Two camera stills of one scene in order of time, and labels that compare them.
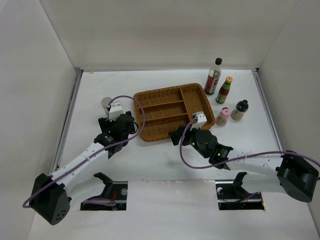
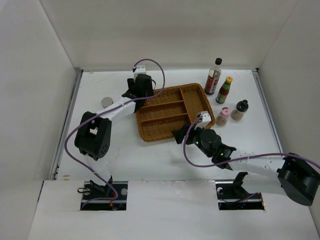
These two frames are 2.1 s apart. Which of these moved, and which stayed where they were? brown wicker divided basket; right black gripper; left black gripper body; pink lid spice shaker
Moved: left black gripper body
Stayed: right black gripper; pink lid spice shaker; brown wicker divided basket
